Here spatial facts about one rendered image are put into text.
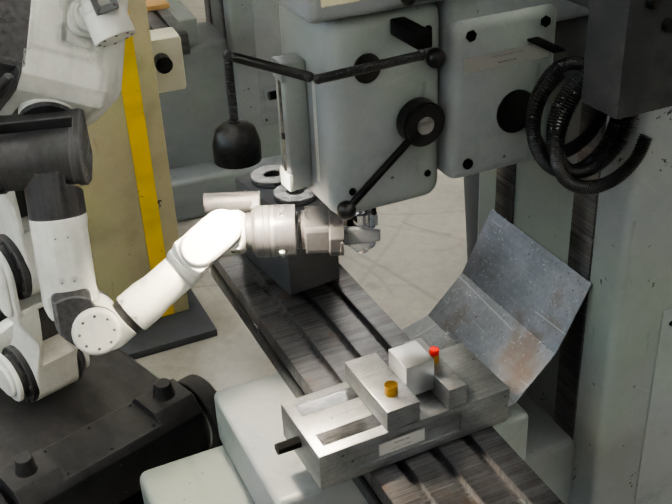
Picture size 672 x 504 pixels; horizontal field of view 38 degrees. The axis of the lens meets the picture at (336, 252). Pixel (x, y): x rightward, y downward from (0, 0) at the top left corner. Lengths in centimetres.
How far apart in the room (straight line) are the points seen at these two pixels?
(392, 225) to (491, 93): 272
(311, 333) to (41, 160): 64
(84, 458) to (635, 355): 118
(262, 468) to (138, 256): 189
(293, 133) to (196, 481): 73
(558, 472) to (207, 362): 173
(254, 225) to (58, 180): 32
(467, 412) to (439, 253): 241
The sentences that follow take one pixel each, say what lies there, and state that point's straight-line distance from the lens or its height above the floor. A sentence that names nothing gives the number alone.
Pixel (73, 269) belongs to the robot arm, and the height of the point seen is 125.
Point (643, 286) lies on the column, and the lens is 175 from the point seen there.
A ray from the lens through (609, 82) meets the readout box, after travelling 134.
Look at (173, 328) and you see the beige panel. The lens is 361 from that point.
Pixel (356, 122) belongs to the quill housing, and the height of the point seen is 147.
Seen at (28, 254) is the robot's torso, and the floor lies 106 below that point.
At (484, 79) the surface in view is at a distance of 151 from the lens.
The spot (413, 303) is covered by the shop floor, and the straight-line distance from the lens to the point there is 369.
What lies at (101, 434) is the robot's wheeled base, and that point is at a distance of 230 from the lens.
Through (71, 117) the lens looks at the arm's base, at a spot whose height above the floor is 145.
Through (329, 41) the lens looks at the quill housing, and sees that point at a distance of 140.
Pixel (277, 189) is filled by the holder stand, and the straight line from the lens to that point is 201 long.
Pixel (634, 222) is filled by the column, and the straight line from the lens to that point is 167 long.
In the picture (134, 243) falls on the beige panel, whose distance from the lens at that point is 350.
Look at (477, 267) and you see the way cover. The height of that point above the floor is 100.
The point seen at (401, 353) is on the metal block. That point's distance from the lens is 160.
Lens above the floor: 203
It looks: 30 degrees down
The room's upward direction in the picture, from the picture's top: 3 degrees counter-clockwise
